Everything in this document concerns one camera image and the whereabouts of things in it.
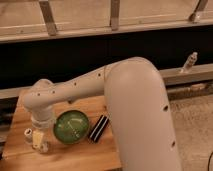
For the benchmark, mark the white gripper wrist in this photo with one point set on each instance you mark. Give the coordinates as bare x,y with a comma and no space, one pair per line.
41,122

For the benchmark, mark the clear plastic bottle white cap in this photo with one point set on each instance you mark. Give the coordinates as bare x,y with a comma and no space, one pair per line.
36,139

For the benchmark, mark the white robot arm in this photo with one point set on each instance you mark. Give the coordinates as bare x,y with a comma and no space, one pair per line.
138,108

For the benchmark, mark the green bowl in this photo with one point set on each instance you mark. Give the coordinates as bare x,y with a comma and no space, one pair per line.
71,127

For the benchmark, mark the wooden shelf rail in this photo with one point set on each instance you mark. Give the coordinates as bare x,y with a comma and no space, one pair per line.
26,20

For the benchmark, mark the metal clamp post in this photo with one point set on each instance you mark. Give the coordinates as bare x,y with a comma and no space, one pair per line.
191,60

